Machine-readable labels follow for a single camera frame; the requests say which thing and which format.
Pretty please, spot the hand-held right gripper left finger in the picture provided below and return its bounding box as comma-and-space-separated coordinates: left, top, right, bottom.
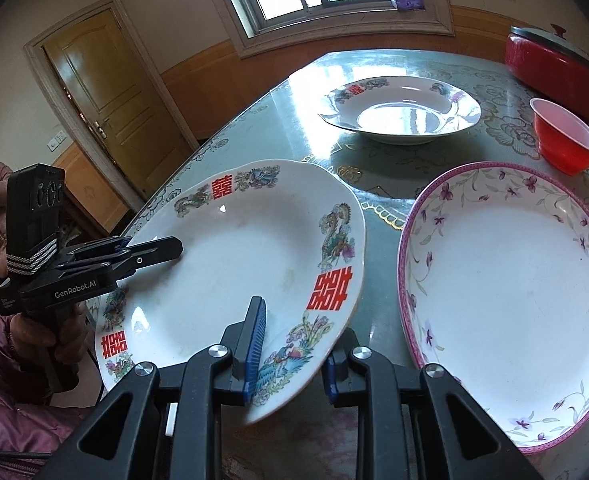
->
39, 296, 268, 480

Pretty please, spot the person's left forearm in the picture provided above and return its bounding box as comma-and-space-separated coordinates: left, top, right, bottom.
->
0, 315, 102, 466

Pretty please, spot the pink floral rimmed plate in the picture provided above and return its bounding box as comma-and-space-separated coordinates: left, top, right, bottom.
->
397, 161, 589, 456

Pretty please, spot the grey pot lid red knob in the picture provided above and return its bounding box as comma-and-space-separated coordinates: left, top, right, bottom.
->
510, 23, 589, 78

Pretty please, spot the red electric cooking pot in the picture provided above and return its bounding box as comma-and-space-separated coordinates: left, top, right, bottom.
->
504, 34, 589, 127

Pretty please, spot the dragon print white plate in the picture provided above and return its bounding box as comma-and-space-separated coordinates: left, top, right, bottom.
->
318, 76, 482, 146
94, 159, 367, 426

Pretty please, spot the red plastic bowl white rim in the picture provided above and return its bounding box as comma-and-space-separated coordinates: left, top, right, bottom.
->
529, 98, 589, 177

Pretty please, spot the person's left hand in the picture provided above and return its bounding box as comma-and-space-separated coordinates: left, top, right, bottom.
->
7, 304, 89, 383

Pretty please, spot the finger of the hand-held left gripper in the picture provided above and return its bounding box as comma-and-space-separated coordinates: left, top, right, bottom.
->
119, 236, 184, 270
67, 236, 134, 261

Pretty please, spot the green floral printed tablecloth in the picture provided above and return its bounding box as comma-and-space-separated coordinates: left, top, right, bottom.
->
82, 49, 589, 480

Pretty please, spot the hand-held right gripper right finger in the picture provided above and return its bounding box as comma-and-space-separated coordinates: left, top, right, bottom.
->
323, 327, 545, 480

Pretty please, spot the yellow wooden door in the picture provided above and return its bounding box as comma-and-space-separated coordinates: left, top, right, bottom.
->
42, 7, 192, 201

